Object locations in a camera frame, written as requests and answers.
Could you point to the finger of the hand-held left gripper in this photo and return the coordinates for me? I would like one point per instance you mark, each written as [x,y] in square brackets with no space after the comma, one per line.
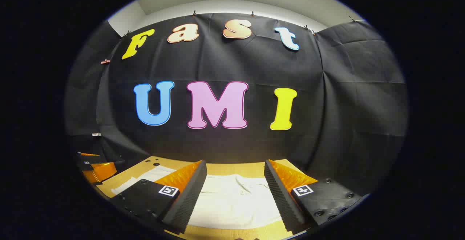
[103,171]
[91,159]

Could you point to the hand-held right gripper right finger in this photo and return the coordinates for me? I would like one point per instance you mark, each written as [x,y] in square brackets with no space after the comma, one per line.
[281,196]

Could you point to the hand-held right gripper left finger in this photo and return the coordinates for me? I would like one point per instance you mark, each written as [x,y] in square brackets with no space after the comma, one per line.
[189,196]

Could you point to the white jeans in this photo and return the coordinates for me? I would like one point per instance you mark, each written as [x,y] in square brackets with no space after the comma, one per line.
[232,203]

